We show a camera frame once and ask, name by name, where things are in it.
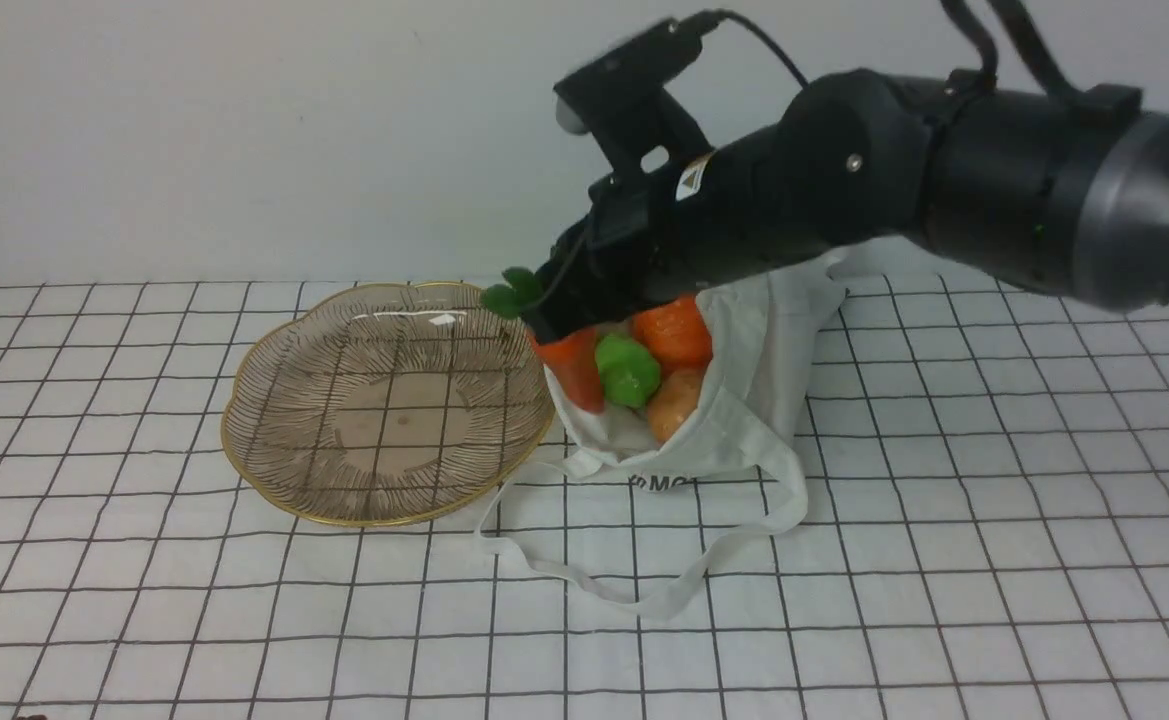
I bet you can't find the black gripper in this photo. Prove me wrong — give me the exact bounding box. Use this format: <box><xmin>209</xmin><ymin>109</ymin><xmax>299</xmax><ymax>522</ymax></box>
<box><xmin>524</xmin><ymin>126</ymin><xmax>832</xmax><ymax>342</ymax></box>

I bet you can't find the orange toy carrot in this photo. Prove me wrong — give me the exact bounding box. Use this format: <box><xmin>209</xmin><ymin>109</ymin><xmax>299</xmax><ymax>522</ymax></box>
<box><xmin>480</xmin><ymin>266</ymin><xmax>606</xmax><ymax>415</ymax></box>

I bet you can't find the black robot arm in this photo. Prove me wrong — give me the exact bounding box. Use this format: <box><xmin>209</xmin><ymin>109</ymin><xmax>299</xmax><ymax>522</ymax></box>
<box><xmin>520</xmin><ymin>70</ymin><xmax>1169</xmax><ymax>342</ymax></box>

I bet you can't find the white cloth tote bag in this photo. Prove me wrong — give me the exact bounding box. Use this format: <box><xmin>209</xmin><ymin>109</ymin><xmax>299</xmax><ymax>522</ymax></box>
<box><xmin>471</xmin><ymin>249</ymin><xmax>846</xmax><ymax>621</ymax></box>

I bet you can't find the orange toy tomato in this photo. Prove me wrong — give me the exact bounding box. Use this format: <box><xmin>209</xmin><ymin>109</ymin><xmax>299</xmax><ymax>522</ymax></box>
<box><xmin>630</xmin><ymin>293</ymin><xmax>713</xmax><ymax>375</ymax></box>

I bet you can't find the yellow-orange toy potato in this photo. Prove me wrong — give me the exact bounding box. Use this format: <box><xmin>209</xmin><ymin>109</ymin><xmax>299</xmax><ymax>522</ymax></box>
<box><xmin>645</xmin><ymin>366</ymin><xmax>706</xmax><ymax>445</ymax></box>

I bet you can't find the green toy pepper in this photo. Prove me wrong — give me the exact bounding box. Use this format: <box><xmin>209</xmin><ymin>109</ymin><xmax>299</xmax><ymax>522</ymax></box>
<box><xmin>594</xmin><ymin>334</ymin><xmax>662</xmax><ymax>410</ymax></box>

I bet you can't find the white checkered tablecloth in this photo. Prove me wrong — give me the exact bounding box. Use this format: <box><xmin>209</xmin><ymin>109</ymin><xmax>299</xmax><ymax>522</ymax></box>
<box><xmin>0</xmin><ymin>274</ymin><xmax>1169</xmax><ymax>719</ymax></box>

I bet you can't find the gold-rimmed glass plate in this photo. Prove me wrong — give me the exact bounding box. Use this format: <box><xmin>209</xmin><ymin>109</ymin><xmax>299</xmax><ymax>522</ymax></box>
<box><xmin>220</xmin><ymin>282</ymin><xmax>556</xmax><ymax>528</ymax></box>

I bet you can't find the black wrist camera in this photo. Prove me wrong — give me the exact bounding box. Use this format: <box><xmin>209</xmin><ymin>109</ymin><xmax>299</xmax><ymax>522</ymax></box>
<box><xmin>553</xmin><ymin>12</ymin><xmax>718</xmax><ymax>184</ymax></box>

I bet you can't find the black camera cable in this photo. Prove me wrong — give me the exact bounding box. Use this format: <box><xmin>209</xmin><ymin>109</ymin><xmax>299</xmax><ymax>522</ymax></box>
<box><xmin>704</xmin><ymin>8</ymin><xmax>811</xmax><ymax>91</ymax></box>

